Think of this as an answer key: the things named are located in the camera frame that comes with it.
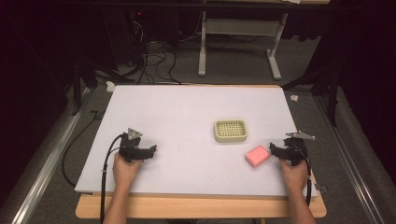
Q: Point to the white metal desk frame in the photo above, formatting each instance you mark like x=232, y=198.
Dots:
x=243, y=28

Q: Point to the black metal stand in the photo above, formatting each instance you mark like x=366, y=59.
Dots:
x=327, y=87
x=82, y=84

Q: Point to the pink soap bar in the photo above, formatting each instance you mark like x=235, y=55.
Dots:
x=257, y=155

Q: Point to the white paper scrap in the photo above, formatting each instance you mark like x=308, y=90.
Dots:
x=110, y=86
x=294, y=98

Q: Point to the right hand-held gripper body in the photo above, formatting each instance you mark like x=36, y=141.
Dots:
x=296, y=148

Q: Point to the person's left hand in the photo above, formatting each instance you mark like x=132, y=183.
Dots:
x=124, y=172

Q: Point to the wooden table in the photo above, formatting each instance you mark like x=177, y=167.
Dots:
x=199, y=207

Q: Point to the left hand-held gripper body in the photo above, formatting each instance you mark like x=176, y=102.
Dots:
x=129, y=148

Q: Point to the beige soap dish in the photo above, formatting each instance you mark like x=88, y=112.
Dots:
x=230, y=131

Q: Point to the white table mat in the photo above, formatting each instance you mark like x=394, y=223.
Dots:
x=186, y=124

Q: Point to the silver floor rail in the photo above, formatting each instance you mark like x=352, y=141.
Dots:
x=348, y=155
x=46, y=165

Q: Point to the person's right hand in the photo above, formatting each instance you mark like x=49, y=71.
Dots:
x=293, y=176

